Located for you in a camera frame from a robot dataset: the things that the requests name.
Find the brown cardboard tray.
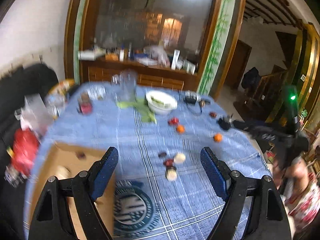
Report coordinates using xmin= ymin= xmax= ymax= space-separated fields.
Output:
xmin=28 ymin=141 xmax=117 ymax=240

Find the beige bun chunk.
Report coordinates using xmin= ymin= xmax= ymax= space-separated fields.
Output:
xmin=173 ymin=152 xmax=186 ymax=164
xmin=165 ymin=166 xmax=177 ymax=181

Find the dark red jujube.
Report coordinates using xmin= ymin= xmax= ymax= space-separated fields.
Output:
xmin=209 ymin=112 xmax=217 ymax=118
xmin=163 ymin=159 xmax=174 ymax=167

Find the small dark jujube tray back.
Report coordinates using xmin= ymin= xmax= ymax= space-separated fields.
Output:
xmin=75 ymin=152 xmax=86 ymax=160

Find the large orange tangerine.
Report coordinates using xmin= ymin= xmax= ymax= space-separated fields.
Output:
xmin=213 ymin=133 xmax=223 ymax=142

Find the black square cup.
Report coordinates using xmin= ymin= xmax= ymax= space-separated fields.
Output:
xmin=217 ymin=116 xmax=232 ymax=131

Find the red plastic bag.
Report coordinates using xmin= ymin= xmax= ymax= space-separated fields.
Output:
xmin=11 ymin=128 xmax=40 ymax=177

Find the blue plaid tablecloth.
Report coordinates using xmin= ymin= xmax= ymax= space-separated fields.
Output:
xmin=24 ymin=82 xmax=269 ymax=239

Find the small orange tangerine near bowl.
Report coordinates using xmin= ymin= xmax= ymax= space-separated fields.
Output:
xmin=176 ymin=125 xmax=185 ymax=133

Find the red ink bottle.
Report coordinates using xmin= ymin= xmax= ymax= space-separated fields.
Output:
xmin=78 ymin=93 xmax=93 ymax=115

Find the small red tomato near bowl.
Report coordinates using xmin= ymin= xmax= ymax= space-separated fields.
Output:
xmin=168 ymin=118 xmax=179 ymax=126

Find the clear plastic bag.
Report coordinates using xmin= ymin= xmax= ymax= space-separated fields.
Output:
xmin=14 ymin=94 xmax=54 ymax=137

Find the green leafy vegetable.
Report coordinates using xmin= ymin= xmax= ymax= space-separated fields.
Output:
xmin=116 ymin=98 xmax=157 ymax=124

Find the black power adapter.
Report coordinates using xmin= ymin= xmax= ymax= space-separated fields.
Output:
xmin=183 ymin=96 xmax=197 ymax=105

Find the clear glass pitcher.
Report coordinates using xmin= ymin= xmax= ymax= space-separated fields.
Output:
xmin=111 ymin=70 xmax=137 ymax=102

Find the white enamel bowl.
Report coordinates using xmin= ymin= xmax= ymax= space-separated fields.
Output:
xmin=145 ymin=90 xmax=178 ymax=115

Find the wooden sideboard cabinet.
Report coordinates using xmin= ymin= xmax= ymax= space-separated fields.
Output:
xmin=80 ymin=57 xmax=199 ymax=91

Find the black leather sofa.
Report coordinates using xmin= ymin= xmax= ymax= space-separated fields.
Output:
xmin=0 ymin=63 xmax=60 ymax=240

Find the white tube on sideboard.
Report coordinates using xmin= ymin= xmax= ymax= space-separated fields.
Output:
xmin=171 ymin=49 xmax=180 ymax=70

